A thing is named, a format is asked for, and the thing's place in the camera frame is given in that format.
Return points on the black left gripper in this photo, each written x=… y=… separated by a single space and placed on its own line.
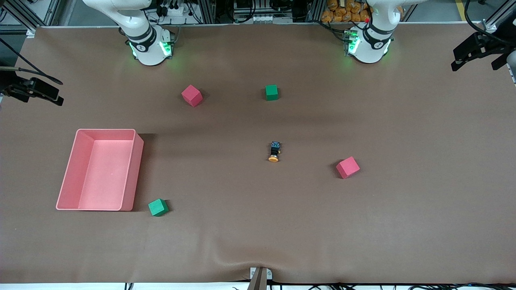
x=490 y=41

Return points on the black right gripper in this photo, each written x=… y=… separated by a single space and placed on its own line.
x=10 y=85

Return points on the orange-capped black push button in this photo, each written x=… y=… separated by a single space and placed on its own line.
x=275 y=153

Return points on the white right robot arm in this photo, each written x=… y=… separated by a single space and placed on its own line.
x=149 y=52

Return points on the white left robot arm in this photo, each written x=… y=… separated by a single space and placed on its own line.
x=369 y=48

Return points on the pink plastic tray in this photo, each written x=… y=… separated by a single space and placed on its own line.
x=109 y=177

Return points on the pile of orange snacks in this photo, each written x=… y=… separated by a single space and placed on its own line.
x=342 y=12

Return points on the pink foam cube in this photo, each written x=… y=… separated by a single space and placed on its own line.
x=348 y=167
x=192 y=96

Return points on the white power strip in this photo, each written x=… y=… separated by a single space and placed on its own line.
x=175 y=11

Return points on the green foam cube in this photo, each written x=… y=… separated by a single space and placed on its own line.
x=271 y=92
x=158 y=208

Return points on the brown table mat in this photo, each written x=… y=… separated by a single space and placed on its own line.
x=258 y=225

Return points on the aluminium frame post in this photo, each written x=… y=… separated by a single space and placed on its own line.
x=24 y=18
x=496 y=18

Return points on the grey metal mount bracket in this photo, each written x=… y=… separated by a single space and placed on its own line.
x=260 y=278

